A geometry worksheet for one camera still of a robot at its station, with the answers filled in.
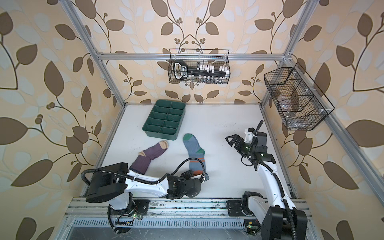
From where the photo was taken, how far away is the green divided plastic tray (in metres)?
1.00

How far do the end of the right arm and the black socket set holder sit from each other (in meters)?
0.36

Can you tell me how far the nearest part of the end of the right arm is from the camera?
0.58 m

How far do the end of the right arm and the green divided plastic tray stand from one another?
1.31 ft

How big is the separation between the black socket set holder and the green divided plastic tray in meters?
0.31

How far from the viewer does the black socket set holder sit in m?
0.83
